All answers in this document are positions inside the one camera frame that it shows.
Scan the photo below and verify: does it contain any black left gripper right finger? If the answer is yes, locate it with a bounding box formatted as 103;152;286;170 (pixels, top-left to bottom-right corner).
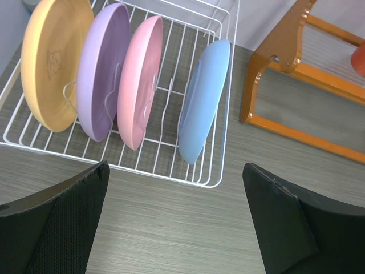
242;163;364;273

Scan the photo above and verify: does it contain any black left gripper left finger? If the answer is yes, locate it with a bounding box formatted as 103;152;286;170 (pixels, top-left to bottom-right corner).
1;161;110;273

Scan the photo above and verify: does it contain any purple plate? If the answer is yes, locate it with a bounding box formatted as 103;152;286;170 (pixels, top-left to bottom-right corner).
76;2;131;142

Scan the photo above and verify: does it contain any blue plate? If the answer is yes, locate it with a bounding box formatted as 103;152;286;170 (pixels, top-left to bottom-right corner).
178;39;230;164

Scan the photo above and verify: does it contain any pink plate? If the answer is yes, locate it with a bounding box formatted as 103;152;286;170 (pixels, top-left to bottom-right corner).
117;15;163;151

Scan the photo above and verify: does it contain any yellow plate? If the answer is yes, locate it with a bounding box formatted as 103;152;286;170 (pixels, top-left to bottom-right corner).
21;0;94;132

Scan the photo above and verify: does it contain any orange wooden rack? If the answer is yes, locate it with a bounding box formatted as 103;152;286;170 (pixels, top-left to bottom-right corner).
240;1;364;163

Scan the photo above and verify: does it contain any red-orange round object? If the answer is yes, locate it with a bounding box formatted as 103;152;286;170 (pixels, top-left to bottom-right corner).
350;42;365;77

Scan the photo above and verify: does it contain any grey object in corner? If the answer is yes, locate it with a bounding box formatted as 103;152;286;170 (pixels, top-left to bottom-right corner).
22;0;40;13

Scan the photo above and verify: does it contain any white wire dish rack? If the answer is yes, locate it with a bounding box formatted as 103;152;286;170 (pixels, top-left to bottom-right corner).
1;1;241;188

